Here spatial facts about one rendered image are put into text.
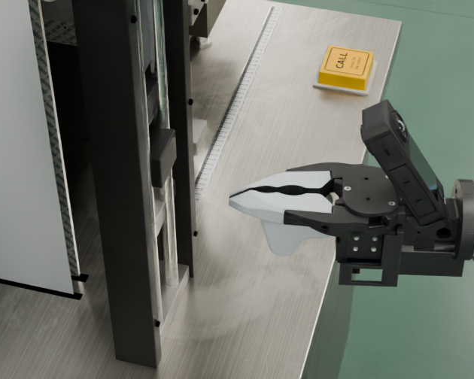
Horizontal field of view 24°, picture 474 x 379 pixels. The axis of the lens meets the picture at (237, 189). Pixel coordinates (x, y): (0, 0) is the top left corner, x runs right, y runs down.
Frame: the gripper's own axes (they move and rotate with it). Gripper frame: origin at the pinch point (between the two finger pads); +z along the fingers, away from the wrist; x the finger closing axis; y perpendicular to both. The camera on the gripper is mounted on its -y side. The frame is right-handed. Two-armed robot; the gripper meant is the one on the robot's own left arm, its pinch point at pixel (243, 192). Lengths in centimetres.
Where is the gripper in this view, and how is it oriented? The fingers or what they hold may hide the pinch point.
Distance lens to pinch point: 95.8
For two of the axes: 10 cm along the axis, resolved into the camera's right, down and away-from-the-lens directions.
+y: -0.1, 8.1, 5.9
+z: -10.0, -0.3, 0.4
